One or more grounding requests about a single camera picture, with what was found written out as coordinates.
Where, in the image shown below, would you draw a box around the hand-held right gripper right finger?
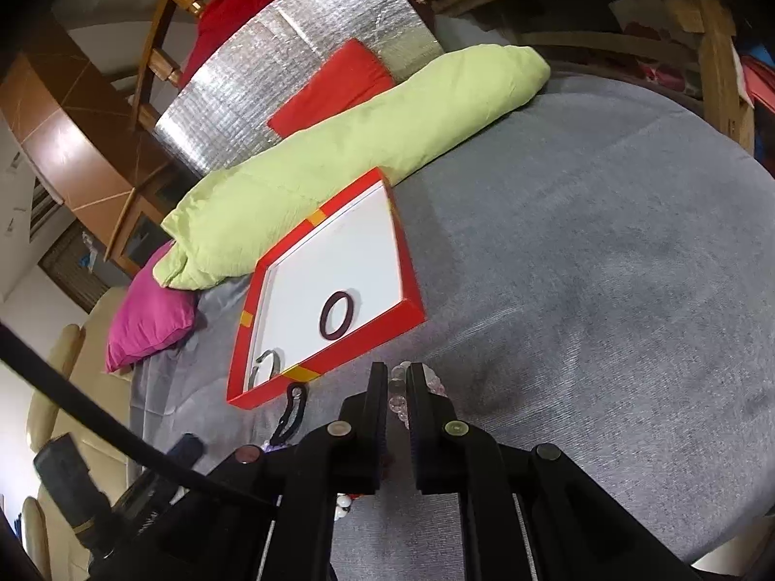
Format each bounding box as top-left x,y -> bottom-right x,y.
405,362 -> 703,581

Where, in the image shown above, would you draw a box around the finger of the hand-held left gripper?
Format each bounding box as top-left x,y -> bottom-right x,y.
32,434 -> 113,536
115,432 -> 205,524

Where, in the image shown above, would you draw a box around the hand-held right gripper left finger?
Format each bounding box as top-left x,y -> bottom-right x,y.
182,362 -> 391,581

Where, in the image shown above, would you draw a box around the clear and striped bead bracelet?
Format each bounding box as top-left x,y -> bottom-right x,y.
387,362 -> 452,421

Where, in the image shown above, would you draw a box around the black hair clip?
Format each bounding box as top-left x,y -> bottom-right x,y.
269,382 -> 308,445

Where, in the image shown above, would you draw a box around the dark brown hair tie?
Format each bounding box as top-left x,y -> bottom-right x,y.
319,291 -> 357,337

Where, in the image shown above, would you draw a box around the silver bracelet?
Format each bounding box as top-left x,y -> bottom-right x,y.
245,348 -> 284,389

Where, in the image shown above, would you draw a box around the red box with white inside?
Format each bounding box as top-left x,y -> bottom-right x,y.
226,167 -> 428,411

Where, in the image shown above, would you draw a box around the beige sofa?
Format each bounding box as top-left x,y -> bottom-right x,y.
18,284 -> 146,581

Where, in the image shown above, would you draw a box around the magenta pillow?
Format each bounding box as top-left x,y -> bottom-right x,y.
105,241 -> 198,374

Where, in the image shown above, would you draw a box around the light green quilt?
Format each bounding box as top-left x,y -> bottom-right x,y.
151,44 -> 552,291

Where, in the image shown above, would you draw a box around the red cushion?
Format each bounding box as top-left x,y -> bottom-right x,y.
267,38 -> 396,140

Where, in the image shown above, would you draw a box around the wooden cabinet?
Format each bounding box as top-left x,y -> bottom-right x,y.
0,54 -> 201,279

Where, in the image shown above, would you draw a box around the silver foil insulated bag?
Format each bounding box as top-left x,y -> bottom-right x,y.
153,0 -> 446,183

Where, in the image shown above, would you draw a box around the red bags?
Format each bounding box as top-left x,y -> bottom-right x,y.
735,54 -> 775,134

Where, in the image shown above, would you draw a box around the black cable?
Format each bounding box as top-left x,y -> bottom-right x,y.
0,321 -> 279,506

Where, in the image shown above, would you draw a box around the wooden bed frame post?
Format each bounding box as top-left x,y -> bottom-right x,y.
130,0 -> 210,134

